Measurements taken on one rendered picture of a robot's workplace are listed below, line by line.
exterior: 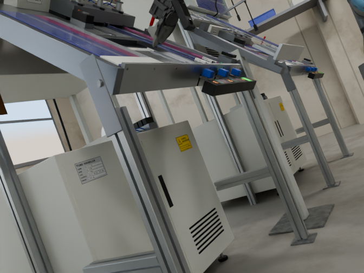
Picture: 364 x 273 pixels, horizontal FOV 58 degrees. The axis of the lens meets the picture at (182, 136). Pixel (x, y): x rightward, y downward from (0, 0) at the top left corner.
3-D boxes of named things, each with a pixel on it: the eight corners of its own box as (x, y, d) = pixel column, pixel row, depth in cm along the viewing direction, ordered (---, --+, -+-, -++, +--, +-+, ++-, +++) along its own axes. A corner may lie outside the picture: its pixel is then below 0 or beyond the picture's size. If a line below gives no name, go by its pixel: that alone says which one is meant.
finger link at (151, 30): (145, 40, 124) (156, 18, 121) (155, 49, 123) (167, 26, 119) (140, 39, 122) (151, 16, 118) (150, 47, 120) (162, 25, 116)
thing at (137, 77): (234, 82, 129) (241, 64, 127) (118, 95, 75) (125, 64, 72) (232, 81, 130) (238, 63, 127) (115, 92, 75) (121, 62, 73)
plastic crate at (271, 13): (278, 20, 407) (275, 12, 407) (277, 15, 386) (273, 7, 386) (253, 32, 419) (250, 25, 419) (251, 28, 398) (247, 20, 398)
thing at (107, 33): (159, 51, 146) (162, 40, 144) (18, 43, 91) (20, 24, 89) (106, 30, 160) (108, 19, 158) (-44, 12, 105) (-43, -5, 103)
